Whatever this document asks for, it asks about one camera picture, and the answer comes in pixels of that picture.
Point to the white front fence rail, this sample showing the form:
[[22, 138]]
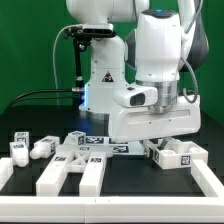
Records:
[[111, 209]]

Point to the white long side rail front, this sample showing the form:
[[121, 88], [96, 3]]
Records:
[[51, 180]]

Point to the white left fence block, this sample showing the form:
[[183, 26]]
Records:
[[6, 171]]

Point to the black camera on stand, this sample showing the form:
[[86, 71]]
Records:
[[82, 36]]

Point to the white right fence rail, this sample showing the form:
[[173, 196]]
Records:
[[206, 179]]

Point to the white flat back panel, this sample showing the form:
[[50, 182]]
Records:
[[104, 144]]

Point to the white chair seat block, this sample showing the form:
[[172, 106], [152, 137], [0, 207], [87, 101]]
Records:
[[177, 154]]

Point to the white fence rail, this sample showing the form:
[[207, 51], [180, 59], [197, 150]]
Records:
[[206, 179], [111, 209]]

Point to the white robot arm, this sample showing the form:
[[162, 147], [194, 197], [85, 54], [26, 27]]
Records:
[[137, 54]]

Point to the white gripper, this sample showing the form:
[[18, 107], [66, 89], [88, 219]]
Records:
[[133, 124]]

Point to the white long side rail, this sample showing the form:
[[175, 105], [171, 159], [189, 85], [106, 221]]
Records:
[[51, 180], [92, 178]]

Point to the white long side rail back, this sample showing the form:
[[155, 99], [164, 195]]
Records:
[[92, 178]]

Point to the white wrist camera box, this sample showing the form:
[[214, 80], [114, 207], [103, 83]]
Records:
[[134, 96]]

